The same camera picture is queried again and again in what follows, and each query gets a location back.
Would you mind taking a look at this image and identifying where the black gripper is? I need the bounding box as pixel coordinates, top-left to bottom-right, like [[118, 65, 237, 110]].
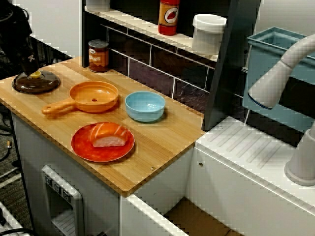
[[16, 36, 40, 75]]

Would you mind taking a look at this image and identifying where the brown lid yellow knob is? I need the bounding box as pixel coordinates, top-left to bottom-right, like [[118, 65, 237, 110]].
[[11, 70, 61, 94]]

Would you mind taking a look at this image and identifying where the orange toy frying pan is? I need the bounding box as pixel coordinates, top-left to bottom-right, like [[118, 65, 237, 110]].
[[41, 81, 119, 116]]

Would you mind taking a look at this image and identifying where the salmon sushi toy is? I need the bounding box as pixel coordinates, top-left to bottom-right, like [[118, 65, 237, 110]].
[[90, 122, 128, 148]]

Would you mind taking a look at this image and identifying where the brown beans can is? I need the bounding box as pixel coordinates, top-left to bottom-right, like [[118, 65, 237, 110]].
[[88, 39, 109, 74]]

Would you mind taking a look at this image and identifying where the white cup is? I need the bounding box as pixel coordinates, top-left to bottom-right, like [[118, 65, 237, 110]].
[[85, 0, 111, 13]]

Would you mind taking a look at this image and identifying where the red plate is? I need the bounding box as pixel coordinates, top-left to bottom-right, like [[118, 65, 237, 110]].
[[71, 122, 135, 163]]

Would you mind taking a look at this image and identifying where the light blue bowl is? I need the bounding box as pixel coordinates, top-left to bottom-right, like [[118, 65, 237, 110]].
[[125, 91, 165, 123]]

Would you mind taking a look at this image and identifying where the tiled backsplash shelf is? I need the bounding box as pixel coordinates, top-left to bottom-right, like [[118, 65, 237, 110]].
[[83, 6, 220, 114]]

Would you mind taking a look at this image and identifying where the red tomato sauce bottle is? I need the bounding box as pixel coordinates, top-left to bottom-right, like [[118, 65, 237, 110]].
[[158, 0, 181, 36]]

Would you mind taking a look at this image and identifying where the white toy kitchen cabinet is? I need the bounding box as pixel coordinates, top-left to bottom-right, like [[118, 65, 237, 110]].
[[9, 108, 124, 236]]

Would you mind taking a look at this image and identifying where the white lidded container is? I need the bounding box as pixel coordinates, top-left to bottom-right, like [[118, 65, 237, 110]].
[[191, 14, 227, 56]]

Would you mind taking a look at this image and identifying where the dark grey upright panel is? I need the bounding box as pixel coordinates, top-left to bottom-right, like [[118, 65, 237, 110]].
[[201, 0, 262, 131]]

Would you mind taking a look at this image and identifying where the brown cardboard sheet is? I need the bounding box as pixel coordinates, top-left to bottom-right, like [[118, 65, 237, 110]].
[[163, 198, 237, 236]]

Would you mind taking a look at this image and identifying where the teal plastic bin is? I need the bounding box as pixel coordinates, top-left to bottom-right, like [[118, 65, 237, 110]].
[[242, 27, 315, 133]]

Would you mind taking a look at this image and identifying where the white sink unit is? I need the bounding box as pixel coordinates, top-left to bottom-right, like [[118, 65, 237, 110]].
[[119, 115, 315, 236]]

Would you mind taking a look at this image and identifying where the grey toy faucet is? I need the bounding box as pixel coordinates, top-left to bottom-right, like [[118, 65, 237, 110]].
[[248, 33, 315, 187]]

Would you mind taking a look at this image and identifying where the black shelf post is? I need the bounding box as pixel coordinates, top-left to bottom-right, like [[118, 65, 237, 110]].
[[82, 0, 90, 68]]

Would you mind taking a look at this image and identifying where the aluminium frame rail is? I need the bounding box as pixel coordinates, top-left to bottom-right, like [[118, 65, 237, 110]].
[[0, 172, 32, 236]]

